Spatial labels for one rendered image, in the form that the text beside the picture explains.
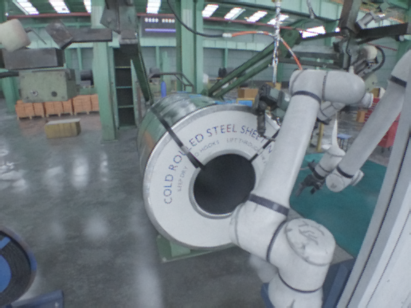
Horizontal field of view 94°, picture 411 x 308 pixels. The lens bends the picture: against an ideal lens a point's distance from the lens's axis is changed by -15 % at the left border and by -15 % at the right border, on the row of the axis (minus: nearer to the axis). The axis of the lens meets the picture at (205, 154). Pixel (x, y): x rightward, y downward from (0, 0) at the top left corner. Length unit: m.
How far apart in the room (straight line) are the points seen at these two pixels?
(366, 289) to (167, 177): 1.20
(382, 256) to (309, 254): 0.18
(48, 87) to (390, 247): 1.23
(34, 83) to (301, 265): 1.15
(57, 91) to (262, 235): 0.94
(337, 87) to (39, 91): 1.15
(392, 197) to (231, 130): 1.13
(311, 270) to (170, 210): 1.12
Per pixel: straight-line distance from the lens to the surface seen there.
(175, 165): 1.47
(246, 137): 1.59
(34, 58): 1.11
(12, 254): 1.53
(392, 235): 0.64
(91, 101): 12.18
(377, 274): 0.71
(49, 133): 7.50
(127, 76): 7.72
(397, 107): 1.01
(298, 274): 0.75
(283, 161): 0.80
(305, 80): 0.94
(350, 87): 0.93
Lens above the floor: 1.53
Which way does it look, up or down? 19 degrees down
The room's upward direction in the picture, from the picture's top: straight up
